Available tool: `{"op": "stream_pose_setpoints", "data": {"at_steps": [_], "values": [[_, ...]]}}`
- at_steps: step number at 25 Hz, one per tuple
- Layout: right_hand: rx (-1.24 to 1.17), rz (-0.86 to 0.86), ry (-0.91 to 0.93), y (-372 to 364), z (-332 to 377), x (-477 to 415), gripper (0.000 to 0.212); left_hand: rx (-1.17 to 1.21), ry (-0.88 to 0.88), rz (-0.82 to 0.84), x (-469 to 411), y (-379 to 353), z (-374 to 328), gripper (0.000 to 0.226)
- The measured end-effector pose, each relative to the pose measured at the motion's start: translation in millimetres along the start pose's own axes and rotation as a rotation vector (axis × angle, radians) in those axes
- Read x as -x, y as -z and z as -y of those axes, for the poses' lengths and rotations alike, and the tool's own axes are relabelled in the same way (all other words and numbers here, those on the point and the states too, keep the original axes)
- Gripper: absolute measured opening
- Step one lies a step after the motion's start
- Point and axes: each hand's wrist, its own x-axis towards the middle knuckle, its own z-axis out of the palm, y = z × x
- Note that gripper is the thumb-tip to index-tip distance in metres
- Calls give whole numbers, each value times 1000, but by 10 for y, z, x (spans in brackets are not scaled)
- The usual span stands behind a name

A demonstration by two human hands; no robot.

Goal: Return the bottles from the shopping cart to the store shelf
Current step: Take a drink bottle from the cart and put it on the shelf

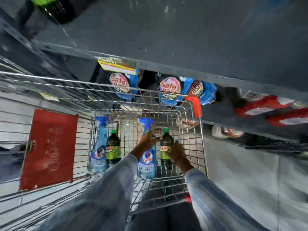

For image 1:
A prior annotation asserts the person's right forearm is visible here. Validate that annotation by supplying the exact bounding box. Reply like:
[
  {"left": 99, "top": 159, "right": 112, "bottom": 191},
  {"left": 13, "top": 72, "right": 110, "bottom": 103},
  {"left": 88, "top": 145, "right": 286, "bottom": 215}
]
[{"left": 173, "top": 158, "right": 270, "bottom": 231}]

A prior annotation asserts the white orange packet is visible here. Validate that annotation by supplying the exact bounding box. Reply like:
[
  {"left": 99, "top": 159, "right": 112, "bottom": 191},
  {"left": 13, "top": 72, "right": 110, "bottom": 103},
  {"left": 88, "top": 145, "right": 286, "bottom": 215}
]
[
  {"left": 177, "top": 116, "right": 200, "bottom": 129},
  {"left": 211, "top": 125, "right": 245, "bottom": 139}
]

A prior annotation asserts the blue laundry pouch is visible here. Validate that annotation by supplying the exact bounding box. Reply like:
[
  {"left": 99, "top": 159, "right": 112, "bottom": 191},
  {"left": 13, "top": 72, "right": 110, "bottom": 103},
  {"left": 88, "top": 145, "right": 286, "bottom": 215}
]
[
  {"left": 158, "top": 74, "right": 193, "bottom": 106},
  {"left": 108, "top": 68, "right": 140, "bottom": 102},
  {"left": 186, "top": 80, "right": 218, "bottom": 106}
]

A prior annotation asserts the person's right leg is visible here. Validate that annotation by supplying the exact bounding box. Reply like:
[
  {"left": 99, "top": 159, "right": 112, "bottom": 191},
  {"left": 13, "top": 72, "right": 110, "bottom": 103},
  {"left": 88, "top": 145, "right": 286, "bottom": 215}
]
[{"left": 166, "top": 202, "right": 201, "bottom": 231}]

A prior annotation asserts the silver wire shopping cart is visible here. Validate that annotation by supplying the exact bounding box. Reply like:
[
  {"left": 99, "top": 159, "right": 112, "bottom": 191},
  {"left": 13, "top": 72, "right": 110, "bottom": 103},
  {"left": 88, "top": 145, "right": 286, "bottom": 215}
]
[{"left": 0, "top": 55, "right": 209, "bottom": 231}]

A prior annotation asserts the dark bottle green cap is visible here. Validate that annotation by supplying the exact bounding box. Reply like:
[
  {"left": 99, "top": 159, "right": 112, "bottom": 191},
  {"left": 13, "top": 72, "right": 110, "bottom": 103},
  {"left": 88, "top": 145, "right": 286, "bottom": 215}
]
[
  {"left": 160, "top": 127, "right": 175, "bottom": 171},
  {"left": 106, "top": 129, "right": 122, "bottom": 167}
]

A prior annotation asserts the person's leg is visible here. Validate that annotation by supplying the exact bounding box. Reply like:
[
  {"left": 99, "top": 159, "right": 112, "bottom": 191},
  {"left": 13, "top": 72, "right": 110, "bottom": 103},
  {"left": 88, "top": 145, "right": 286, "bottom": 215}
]
[
  {"left": 130, "top": 190, "right": 167, "bottom": 231},
  {"left": 166, "top": 202, "right": 201, "bottom": 231}
]

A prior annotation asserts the blue Colin spray bottle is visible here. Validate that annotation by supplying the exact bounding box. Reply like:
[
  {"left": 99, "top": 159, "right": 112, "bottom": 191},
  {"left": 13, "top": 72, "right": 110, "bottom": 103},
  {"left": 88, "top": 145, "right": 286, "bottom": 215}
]
[
  {"left": 89, "top": 115, "right": 110, "bottom": 174},
  {"left": 137, "top": 117, "right": 157, "bottom": 179}
]

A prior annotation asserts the person's left forearm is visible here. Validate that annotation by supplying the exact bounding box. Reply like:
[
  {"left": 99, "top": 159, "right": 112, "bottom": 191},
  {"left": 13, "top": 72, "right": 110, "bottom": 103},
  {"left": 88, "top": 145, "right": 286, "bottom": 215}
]
[{"left": 36, "top": 150, "right": 145, "bottom": 231}]

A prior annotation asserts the person's left leg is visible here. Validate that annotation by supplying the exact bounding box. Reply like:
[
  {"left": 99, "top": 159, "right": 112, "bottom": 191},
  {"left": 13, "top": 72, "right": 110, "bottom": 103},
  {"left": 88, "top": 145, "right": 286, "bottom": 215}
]
[{"left": 130, "top": 190, "right": 167, "bottom": 231}]

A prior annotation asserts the person's right hand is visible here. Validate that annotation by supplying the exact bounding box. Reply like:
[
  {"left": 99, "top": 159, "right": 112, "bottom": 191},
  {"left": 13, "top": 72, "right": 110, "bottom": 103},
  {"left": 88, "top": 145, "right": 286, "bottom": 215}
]
[{"left": 167, "top": 141, "right": 187, "bottom": 164}]

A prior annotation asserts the person's left hand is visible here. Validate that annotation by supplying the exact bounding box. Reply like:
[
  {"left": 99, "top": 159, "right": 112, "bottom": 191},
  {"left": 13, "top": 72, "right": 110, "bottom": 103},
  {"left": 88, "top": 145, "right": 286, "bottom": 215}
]
[{"left": 136, "top": 130, "right": 161, "bottom": 155}]

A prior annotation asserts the yellow price tag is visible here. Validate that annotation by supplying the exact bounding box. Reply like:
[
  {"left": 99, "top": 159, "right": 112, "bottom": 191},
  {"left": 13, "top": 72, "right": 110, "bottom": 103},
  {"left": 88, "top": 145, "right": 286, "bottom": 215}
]
[{"left": 97, "top": 56, "right": 137, "bottom": 75}]

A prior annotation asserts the grey metal shelf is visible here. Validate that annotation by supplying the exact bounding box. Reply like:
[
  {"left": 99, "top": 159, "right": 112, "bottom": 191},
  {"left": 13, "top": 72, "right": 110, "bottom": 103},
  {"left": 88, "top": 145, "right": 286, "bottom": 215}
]
[{"left": 0, "top": 0, "right": 308, "bottom": 161}]

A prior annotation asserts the row of dark bottles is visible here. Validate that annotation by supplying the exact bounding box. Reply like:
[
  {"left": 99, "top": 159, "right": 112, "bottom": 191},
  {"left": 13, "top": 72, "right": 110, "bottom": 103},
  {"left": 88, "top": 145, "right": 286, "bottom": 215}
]
[{"left": 29, "top": 0, "right": 75, "bottom": 25}]

